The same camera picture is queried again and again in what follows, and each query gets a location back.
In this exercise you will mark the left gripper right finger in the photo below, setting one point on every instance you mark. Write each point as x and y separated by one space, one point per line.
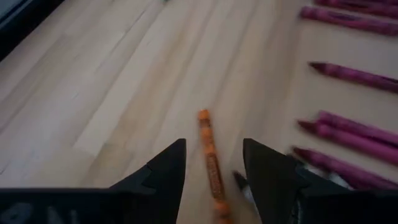
273 180

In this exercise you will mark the black metal table frame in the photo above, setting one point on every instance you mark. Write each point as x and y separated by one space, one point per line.
18 31

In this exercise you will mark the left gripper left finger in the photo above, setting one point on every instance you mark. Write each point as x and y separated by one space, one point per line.
164 180

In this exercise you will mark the orange crayon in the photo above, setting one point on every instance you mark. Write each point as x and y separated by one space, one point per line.
212 161

